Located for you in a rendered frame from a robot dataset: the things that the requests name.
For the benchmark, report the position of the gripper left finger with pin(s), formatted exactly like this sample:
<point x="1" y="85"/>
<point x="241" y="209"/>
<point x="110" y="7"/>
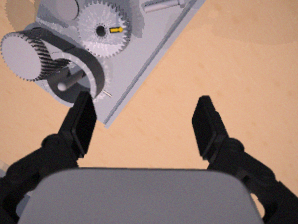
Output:
<point x="58" y="151"/>

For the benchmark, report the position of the grey metal bolt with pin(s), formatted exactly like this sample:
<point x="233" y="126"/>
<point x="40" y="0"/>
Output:
<point x="165" y="4"/>

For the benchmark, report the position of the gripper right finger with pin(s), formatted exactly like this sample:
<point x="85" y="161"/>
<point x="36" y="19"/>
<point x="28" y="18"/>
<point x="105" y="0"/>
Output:
<point x="228" y="155"/>

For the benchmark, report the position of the silver gear with yellow arrow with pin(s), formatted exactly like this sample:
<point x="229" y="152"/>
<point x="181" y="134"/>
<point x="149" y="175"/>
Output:
<point x="91" y="26"/>

